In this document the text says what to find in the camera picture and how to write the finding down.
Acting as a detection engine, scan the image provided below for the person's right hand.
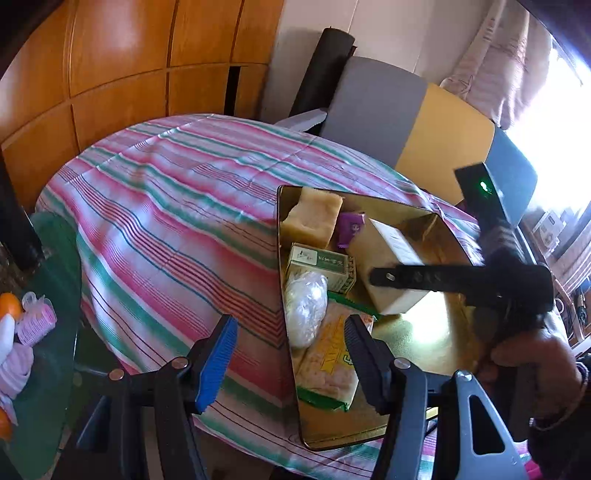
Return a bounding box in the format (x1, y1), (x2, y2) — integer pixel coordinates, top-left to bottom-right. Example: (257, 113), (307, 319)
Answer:
(478, 323), (587, 432)

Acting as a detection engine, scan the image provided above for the white chair armrest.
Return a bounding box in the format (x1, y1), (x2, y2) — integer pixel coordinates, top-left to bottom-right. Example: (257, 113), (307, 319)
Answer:
(274, 107), (329, 134)

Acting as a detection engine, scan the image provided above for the green cracker packet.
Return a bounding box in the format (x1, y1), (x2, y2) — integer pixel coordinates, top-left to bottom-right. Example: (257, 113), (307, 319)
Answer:
(295, 293), (375, 411)

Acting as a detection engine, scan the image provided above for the pink patterned curtain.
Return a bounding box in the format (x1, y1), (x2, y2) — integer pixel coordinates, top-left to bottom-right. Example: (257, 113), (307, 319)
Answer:
(438, 7), (555, 132)

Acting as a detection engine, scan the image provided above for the person's right forearm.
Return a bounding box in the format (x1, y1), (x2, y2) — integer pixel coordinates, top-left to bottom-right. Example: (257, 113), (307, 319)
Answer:
(526, 364), (591, 476)

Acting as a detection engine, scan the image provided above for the black stand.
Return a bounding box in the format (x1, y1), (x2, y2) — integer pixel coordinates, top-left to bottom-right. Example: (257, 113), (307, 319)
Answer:
(0, 152), (44, 271)

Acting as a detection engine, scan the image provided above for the wooden wardrobe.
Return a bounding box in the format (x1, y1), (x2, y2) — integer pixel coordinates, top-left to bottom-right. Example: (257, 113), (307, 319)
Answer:
(0, 0), (284, 213)

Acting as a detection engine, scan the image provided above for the gold metal tin box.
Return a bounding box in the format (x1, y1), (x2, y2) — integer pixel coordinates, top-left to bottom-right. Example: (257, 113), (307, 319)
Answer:
(276, 185), (490, 452)

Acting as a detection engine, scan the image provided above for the striped tablecloth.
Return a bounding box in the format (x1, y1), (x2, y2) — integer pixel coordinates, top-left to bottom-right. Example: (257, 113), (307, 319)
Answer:
(34, 113), (532, 480)

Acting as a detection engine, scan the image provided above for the green glass table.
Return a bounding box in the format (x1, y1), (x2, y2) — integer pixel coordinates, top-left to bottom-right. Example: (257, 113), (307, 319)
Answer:
(0, 212), (116, 469)

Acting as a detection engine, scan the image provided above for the pale purple cloth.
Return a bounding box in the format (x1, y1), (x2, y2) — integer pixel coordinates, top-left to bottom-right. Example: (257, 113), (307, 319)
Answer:
(0, 344), (35, 400)

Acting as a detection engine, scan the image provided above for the green tea box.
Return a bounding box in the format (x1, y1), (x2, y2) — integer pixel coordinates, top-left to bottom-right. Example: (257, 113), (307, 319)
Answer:
(285, 243), (358, 294)

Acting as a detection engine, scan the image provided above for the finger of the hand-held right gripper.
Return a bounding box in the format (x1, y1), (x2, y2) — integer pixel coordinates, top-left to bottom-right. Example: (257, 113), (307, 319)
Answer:
(369, 264), (490, 294)

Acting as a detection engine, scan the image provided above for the beige cardboard box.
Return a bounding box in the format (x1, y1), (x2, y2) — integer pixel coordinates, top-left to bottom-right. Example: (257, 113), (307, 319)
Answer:
(346, 218), (432, 315)

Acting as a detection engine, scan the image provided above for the yellow sponge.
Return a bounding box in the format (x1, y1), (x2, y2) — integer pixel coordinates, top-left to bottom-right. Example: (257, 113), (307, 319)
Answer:
(281, 187), (345, 250)

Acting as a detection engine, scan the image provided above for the window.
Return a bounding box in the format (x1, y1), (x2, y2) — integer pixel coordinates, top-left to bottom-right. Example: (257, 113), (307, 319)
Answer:
(508, 28), (591, 208)

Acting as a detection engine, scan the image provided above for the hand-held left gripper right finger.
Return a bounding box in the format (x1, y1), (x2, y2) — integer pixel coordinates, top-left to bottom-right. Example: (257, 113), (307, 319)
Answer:
(344, 314), (532, 480)

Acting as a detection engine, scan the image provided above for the clear plastic bag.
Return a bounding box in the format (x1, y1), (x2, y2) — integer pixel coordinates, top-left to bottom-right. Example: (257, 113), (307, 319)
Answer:
(283, 270), (329, 349)

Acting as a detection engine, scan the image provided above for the white bottle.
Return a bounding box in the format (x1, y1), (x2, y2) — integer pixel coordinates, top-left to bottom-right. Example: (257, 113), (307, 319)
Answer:
(0, 314), (17, 361)

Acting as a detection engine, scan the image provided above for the white printed box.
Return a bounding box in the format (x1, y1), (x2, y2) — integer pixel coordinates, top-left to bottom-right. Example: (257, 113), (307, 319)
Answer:
(533, 211), (565, 250)

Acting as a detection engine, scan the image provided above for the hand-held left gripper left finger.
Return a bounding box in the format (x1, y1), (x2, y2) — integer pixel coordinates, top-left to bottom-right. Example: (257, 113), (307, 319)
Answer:
(51, 314), (239, 480)

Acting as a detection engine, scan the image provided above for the grey yellow blue chair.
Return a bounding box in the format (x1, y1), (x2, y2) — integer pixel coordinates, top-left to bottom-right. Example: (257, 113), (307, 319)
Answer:
(318, 56), (539, 222)

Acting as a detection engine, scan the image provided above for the purple packet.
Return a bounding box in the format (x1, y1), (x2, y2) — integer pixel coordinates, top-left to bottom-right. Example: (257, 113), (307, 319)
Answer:
(335, 210), (366, 250)

